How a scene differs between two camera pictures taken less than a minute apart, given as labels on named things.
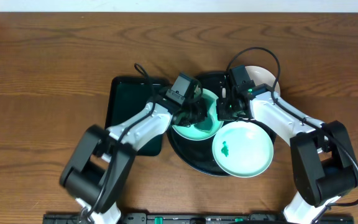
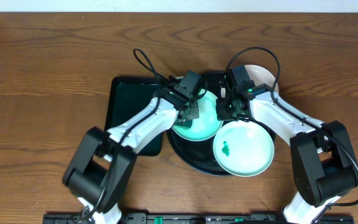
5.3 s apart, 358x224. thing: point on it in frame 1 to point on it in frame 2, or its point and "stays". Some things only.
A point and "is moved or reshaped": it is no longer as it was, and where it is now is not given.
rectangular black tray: (128, 94) stays
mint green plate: (192, 134) stays
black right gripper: (222, 114) stays
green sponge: (204, 126) is moved or reshaped
